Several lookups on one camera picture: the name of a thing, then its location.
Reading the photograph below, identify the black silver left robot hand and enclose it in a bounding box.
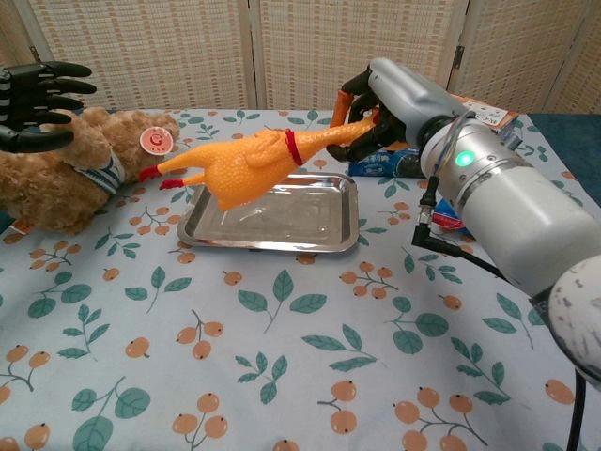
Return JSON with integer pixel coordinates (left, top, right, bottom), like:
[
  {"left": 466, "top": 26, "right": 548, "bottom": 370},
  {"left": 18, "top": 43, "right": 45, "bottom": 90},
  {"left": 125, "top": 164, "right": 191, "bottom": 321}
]
[{"left": 0, "top": 60, "right": 98, "bottom": 154}]

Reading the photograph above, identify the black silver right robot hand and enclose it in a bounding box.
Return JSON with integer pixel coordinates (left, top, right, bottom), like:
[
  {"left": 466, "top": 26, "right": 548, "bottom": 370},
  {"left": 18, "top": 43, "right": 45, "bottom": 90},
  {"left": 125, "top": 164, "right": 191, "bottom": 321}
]
[{"left": 327, "top": 57, "right": 464, "bottom": 163}]

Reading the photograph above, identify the yellow rubber chicken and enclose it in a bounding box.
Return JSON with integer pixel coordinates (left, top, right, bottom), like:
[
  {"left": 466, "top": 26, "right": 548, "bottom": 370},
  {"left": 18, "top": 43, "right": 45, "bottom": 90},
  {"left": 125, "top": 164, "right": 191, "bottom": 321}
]
[{"left": 138, "top": 117, "right": 379, "bottom": 212}]

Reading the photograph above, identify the silver metal tray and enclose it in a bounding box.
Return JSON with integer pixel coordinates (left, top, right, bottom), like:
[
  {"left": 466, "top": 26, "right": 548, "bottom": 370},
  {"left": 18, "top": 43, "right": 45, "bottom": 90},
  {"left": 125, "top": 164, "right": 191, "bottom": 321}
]
[{"left": 177, "top": 172, "right": 361, "bottom": 254}]

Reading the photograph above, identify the blue cookie box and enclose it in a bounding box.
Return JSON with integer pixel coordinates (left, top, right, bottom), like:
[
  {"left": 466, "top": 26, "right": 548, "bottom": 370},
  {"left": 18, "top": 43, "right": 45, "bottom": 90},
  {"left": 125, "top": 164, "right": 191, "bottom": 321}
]
[{"left": 347, "top": 145, "right": 426, "bottom": 179}]

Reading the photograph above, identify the orange white biscuit box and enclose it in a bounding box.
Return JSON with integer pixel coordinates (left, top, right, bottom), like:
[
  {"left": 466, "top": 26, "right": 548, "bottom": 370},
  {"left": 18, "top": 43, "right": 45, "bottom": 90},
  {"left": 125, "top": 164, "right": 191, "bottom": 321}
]
[{"left": 453, "top": 93, "right": 520, "bottom": 137}]

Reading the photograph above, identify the brown teddy bear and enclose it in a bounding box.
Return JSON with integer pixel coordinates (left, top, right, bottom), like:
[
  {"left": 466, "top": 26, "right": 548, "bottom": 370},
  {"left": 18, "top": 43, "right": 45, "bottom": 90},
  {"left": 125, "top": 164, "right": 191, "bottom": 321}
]
[{"left": 0, "top": 106, "right": 182, "bottom": 236}]

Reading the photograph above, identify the blue bread snack packet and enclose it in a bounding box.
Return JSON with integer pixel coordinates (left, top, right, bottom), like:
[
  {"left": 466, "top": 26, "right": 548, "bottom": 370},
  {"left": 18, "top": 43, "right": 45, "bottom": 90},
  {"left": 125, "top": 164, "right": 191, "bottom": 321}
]
[{"left": 431, "top": 196, "right": 473, "bottom": 231}]

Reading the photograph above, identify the beige woven folding screen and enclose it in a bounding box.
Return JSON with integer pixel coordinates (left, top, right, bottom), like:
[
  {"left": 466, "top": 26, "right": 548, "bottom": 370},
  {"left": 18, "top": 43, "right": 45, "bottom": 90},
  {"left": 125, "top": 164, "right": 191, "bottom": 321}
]
[{"left": 0, "top": 0, "right": 601, "bottom": 117}]

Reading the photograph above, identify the floral leaf print tablecloth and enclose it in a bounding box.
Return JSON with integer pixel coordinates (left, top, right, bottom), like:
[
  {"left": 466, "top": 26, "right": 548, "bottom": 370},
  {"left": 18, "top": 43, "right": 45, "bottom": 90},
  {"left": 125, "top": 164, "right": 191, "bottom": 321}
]
[{"left": 0, "top": 108, "right": 601, "bottom": 451}]

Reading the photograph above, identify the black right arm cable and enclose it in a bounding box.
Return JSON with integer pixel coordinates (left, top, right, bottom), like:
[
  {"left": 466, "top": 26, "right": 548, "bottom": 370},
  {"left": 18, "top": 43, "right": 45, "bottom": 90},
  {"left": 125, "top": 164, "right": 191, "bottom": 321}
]
[{"left": 411, "top": 176, "right": 534, "bottom": 286}]

